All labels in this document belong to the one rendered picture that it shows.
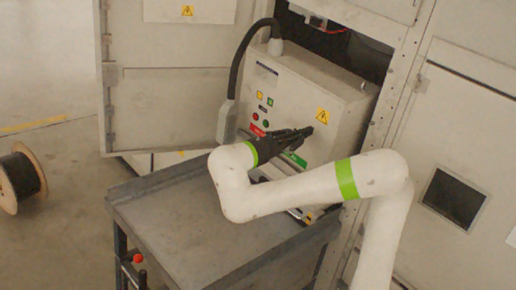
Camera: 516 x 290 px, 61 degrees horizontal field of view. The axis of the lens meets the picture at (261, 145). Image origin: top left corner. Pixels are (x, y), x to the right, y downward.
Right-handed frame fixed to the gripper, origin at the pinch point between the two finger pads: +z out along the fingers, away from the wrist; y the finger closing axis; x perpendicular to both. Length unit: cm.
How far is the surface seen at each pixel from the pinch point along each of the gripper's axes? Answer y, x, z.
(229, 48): -53, 9, 8
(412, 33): 18.0, 40.0, 15.9
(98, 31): -69, 17, -40
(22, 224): -138, -123, -62
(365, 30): 2.3, 35.4, 16.0
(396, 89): 19.2, 22.0, 15.8
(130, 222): -28, -38, -51
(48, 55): -362, -123, 39
